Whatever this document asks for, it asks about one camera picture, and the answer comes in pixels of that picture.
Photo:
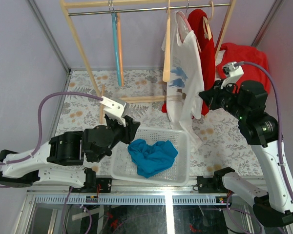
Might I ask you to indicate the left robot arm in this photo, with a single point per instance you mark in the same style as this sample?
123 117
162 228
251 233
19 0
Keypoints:
66 159

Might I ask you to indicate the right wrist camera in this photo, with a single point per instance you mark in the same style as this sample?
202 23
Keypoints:
233 72

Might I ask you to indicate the beige wooden hanger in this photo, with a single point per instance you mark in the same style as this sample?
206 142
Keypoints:
166 68

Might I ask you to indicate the orange hanger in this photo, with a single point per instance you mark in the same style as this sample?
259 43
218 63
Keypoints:
120 49

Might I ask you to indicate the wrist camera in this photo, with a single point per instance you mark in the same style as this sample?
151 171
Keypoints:
233 72
115 109

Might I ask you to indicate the white t shirt blue print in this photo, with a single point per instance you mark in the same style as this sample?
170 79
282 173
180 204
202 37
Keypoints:
186 81

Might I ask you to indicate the blue hanger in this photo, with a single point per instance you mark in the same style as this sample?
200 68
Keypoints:
115 41

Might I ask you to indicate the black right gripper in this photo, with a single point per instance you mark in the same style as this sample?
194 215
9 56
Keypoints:
210 97

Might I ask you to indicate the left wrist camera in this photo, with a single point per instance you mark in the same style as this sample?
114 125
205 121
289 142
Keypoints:
115 109

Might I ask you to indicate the aluminium rail with cable duct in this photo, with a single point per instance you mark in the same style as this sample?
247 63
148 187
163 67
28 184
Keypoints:
134 193

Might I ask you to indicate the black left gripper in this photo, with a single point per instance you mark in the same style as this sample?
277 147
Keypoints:
130 130

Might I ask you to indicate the floral tablecloth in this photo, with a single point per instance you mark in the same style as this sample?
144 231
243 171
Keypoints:
222 144

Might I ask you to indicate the pink wavy hanger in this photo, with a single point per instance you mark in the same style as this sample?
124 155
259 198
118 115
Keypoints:
183 16

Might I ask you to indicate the cream hanger under red shirt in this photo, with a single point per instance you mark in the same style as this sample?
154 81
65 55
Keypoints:
205 21

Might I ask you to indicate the wooden clothes rack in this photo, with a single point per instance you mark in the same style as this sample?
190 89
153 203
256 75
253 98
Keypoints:
141 40

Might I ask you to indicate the white plastic laundry basket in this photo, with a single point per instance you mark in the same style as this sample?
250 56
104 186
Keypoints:
123 168

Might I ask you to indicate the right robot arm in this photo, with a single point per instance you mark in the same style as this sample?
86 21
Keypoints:
272 207

